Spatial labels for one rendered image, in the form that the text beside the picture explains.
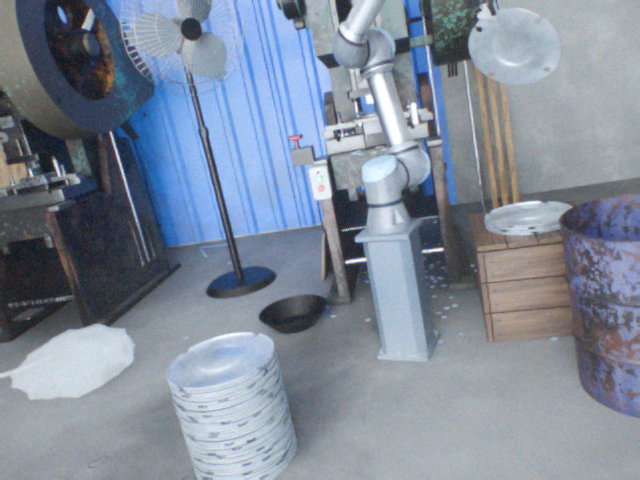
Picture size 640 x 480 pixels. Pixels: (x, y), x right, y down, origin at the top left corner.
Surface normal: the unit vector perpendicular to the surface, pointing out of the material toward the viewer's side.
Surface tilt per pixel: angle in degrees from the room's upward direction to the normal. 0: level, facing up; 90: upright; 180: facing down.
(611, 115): 90
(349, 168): 90
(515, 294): 90
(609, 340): 92
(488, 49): 124
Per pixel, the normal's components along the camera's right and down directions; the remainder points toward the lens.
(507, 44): -0.42, 0.80
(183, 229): -0.15, 0.30
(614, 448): -0.19, -0.94
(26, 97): -0.07, 0.72
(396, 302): -0.41, 0.33
